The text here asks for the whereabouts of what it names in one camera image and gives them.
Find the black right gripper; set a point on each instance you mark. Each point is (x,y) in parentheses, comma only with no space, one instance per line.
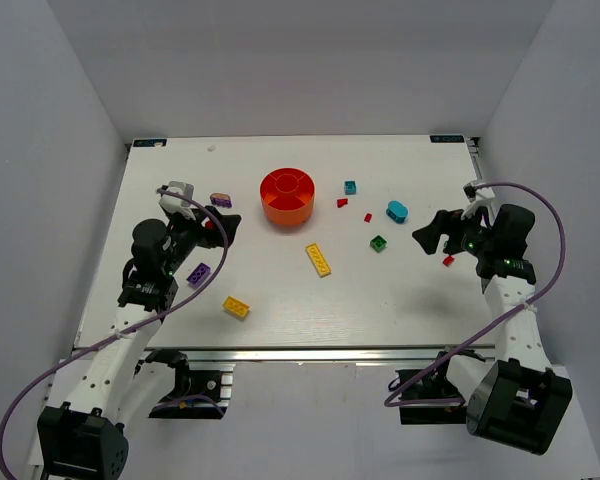
(453,235)

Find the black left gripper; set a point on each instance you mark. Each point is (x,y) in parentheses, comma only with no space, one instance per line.
(200,226)

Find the purple butterfly lego brick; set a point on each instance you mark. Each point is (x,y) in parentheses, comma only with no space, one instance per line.
(221,200)

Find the purple 2x2 lego brick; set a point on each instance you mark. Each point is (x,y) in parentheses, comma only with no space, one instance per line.
(198,275)

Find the green square lego brick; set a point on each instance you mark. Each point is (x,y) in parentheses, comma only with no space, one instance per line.
(378,243)

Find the yellow 2x3 lego brick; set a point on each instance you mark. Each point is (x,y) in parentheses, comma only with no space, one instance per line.
(236,307)

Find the long yellow lego plate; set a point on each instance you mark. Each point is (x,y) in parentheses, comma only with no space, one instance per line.
(318,260)

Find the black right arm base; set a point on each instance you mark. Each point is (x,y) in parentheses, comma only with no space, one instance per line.
(441,396)

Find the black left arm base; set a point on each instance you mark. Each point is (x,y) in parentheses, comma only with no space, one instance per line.
(195,393)

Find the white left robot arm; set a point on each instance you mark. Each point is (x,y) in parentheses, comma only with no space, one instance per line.
(87,436)

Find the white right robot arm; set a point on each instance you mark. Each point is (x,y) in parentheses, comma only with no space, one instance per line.
(517,400)

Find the red lego piece right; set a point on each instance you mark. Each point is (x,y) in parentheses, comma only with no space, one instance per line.
(448,260)

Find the teal rounded lego brick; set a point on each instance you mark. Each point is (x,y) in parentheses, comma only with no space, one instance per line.
(397,211)

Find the orange round divided container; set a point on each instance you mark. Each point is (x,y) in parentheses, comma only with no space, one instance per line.
(287,197)

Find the blue label top right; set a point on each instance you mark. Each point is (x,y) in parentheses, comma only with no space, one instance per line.
(445,139)

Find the blue label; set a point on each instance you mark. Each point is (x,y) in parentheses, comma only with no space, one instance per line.
(445,139)
(149,143)

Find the teal square lego brick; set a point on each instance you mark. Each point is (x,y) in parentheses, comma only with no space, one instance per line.
(350,187)

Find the blue label top left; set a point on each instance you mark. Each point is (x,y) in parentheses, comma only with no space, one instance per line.
(149,143)

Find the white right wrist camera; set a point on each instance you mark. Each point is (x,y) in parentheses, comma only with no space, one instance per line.
(479,196)

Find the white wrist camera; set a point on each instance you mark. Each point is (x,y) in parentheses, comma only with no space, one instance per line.
(175,199)
(479,196)

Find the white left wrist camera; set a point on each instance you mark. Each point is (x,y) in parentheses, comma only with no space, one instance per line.
(175,199)

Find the aluminium front table rail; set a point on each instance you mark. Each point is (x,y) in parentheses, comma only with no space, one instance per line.
(312,354)

